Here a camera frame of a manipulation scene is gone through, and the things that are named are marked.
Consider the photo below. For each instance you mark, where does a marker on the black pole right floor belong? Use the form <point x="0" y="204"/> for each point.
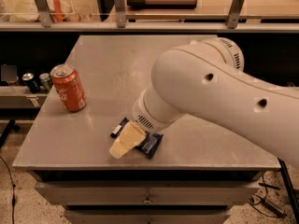
<point x="292" y="192"/>

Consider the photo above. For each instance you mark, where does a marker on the metal drawer handle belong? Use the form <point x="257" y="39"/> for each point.
<point x="147" y="200"/>

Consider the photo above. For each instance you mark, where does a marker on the blue rxbar blueberry bar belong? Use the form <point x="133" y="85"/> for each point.
<point x="148" y="146"/>

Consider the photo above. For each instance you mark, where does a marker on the right metal rail bracket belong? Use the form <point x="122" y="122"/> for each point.
<point x="234" y="13"/>

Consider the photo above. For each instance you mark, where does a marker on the grey label card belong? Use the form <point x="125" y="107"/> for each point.
<point x="9" y="73"/>

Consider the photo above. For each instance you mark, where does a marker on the dark soda can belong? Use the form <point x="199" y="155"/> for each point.
<point x="30" y="81"/>

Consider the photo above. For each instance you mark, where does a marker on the metal rail bracket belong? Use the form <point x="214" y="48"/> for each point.
<point x="234" y="13"/>
<point x="120" y="13"/>
<point x="44" y="13"/>

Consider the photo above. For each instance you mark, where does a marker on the grey cabinet with drawers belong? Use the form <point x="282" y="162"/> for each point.
<point x="199" y="172"/>

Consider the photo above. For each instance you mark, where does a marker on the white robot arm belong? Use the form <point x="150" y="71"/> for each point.
<point x="205" y="79"/>

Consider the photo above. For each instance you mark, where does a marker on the middle metal rail bracket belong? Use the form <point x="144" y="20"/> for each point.
<point x="120" y="13"/>

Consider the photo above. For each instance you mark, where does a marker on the orange white plastic bag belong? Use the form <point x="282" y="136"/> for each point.
<point x="30" y="10"/>

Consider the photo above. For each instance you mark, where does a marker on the red coca-cola can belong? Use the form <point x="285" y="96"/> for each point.
<point x="67" y="83"/>

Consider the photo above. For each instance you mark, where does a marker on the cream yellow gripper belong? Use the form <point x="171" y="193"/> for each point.
<point x="140" y="115"/>

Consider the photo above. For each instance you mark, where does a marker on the green soda can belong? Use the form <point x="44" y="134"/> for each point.
<point x="46" y="81"/>

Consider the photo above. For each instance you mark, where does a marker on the left metal rail bracket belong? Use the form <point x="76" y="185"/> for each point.
<point x="44" y="13"/>

